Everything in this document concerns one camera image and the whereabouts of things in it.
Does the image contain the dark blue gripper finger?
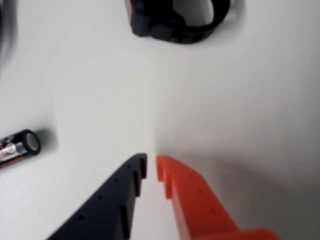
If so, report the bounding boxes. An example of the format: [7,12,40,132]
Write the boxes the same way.
[47,153,148,240]

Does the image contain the black AA battery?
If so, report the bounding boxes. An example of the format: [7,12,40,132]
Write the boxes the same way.
[0,128,42,169]

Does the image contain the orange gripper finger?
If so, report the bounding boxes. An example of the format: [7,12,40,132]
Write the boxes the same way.
[155,154,284,240]

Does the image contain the black ring strap gadget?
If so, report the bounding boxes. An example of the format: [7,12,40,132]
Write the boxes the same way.
[124,0,231,45]

